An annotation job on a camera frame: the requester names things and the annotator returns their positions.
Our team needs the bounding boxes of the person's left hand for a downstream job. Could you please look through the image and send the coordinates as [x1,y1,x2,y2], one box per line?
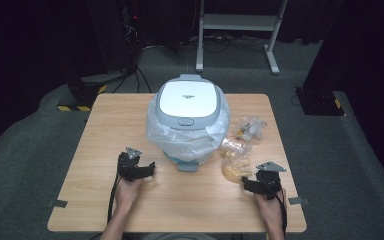
[114,177,145,214]

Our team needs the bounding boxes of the black floor cables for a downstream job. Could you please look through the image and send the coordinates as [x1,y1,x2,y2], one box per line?
[179,32,268,54]

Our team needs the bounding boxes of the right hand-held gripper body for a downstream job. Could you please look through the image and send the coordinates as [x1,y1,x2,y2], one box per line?
[255,161,287,201]

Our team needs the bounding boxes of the black cable on floor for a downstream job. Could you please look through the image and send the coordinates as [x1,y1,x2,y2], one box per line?
[111,64,153,94]

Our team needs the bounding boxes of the grey metal stand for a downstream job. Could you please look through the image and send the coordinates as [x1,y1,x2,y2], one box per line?
[195,0,289,76]

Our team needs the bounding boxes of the clear plastic wrapper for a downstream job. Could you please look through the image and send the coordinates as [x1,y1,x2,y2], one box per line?
[234,115,268,143]

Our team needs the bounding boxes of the translucent white bin liner bag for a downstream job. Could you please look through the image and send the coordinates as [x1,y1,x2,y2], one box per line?
[145,93,231,163]

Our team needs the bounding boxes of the white grey pedal trash bin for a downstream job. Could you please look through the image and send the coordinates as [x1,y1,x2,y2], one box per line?
[146,73,231,173]

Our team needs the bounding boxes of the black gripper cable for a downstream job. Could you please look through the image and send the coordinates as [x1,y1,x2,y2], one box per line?
[106,174,123,225]
[275,191,288,235]

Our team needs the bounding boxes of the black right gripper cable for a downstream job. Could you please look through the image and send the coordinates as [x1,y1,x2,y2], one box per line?
[275,191,288,235]

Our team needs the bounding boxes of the grey tape piece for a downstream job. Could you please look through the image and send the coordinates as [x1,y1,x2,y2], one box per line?
[47,199,69,209]
[287,196,310,206]

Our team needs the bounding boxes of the person's right hand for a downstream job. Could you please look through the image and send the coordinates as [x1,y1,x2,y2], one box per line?
[253,189,286,228]

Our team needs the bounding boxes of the yellow plastic bag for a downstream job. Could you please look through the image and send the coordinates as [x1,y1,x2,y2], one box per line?
[220,137,254,183]

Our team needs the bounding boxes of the black stand base yellow mark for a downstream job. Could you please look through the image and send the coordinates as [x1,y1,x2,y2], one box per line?
[294,87,346,117]

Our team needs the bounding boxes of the black stand base striped tape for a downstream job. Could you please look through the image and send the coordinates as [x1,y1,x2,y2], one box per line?
[57,73,128,113]

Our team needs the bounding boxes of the black equipment with wires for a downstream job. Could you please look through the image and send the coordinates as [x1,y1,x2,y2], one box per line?
[118,0,145,73]

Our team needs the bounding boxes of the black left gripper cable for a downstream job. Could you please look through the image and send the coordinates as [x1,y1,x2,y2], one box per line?
[106,174,123,225]

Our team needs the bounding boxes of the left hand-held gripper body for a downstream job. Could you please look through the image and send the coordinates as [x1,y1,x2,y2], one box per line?
[117,146,144,183]

